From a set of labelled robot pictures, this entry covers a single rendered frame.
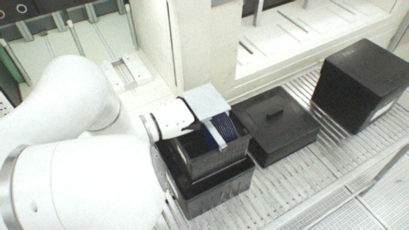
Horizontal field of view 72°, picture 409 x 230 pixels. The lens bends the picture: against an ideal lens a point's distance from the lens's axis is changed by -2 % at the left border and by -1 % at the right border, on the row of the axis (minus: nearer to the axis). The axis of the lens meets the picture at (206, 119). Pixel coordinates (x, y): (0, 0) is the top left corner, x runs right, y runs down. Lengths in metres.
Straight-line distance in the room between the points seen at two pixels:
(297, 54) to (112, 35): 1.02
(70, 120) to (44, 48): 1.41
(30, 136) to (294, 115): 1.06
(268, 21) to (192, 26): 0.89
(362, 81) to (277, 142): 0.42
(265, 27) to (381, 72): 0.69
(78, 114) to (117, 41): 1.31
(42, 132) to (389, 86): 1.22
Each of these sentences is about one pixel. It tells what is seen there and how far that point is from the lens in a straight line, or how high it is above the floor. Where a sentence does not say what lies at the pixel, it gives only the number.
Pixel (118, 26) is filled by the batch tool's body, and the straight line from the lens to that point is 1.81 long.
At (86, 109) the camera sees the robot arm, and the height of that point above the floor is 1.51.
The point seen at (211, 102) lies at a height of 1.19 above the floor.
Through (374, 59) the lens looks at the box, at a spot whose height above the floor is 1.01.
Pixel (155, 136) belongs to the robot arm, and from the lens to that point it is 0.77.
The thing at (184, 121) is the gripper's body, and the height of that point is 1.19.
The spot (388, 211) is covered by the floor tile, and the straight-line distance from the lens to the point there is 2.26.
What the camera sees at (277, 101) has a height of 0.86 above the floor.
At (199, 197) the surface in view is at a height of 0.91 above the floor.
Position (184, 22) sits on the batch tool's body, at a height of 1.29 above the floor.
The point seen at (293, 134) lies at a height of 0.86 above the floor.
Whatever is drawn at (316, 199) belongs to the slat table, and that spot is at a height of 0.76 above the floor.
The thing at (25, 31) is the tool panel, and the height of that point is 0.93.
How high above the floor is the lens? 1.79
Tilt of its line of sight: 50 degrees down
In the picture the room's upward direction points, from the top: straight up
